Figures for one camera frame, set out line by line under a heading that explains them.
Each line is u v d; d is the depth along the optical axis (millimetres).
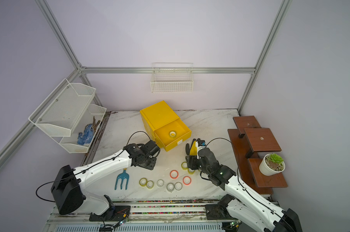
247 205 469
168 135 860
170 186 822
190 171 875
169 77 964
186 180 844
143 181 839
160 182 841
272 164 662
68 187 404
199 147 702
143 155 584
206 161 580
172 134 867
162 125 828
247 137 774
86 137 879
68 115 781
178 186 823
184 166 906
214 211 732
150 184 833
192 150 946
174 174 864
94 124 935
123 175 856
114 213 679
